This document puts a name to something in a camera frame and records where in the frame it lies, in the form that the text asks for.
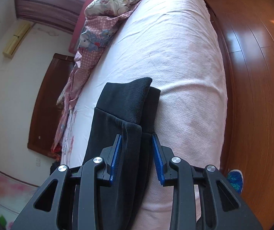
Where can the blue patterned shoe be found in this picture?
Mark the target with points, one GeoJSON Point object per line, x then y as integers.
{"type": "Point", "coordinates": [235, 181]}

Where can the black printed pants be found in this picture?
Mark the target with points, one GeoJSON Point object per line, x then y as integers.
{"type": "Point", "coordinates": [125, 105]}

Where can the floral wardrobe door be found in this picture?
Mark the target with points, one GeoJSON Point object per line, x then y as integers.
{"type": "Point", "coordinates": [5, 198]}

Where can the white wall socket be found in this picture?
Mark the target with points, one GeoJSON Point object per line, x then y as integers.
{"type": "Point", "coordinates": [38, 163]}

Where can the striped mauve curtain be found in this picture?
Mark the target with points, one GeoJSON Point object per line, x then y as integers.
{"type": "Point", "coordinates": [48, 2]}

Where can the pink bed rail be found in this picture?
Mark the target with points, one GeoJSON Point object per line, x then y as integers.
{"type": "Point", "coordinates": [81, 21]}

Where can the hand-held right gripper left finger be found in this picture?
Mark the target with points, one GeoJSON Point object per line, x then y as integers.
{"type": "Point", "coordinates": [116, 159]}

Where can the bed with pale pink sheet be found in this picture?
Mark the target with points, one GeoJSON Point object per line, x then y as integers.
{"type": "Point", "coordinates": [180, 64]}

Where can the wall air conditioner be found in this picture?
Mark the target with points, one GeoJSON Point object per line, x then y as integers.
{"type": "Point", "coordinates": [17, 39]}

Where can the wooden headboard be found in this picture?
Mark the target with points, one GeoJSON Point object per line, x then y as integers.
{"type": "Point", "coordinates": [48, 105]}

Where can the pink patterned quilt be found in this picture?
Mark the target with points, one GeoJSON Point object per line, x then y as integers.
{"type": "Point", "coordinates": [96, 31]}

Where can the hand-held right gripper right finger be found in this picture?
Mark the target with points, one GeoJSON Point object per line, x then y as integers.
{"type": "Point", "coordinates": [158, 161]}

